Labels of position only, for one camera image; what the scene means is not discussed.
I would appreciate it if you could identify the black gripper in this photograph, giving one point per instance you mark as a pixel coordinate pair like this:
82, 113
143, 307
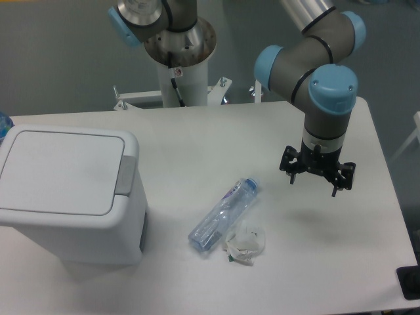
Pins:
318, 163

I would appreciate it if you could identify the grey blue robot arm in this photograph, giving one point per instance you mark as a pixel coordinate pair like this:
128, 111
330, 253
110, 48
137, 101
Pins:
309, 75

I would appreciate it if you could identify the white plastic trash can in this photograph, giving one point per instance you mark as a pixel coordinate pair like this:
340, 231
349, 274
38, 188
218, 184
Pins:
114, 238

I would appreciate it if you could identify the white trash can lid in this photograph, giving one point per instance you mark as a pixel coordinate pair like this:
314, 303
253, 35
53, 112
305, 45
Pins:
61, 173

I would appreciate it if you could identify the crumpled white paper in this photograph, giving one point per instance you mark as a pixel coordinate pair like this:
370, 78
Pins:
244, 242

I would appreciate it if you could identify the white furniture leg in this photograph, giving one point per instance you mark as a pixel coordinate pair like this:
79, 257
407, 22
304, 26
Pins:
413, 136

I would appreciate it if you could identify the clear plastic water bottle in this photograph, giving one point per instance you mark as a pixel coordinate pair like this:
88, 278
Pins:
223, 215

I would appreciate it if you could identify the black clamp at table edge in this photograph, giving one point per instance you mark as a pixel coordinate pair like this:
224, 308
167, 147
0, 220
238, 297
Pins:
408, 277

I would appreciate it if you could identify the blue patterned object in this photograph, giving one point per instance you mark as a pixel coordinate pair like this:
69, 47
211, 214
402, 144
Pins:
6, 124

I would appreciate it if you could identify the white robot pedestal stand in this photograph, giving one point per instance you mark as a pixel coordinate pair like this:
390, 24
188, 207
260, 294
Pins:
181, 60

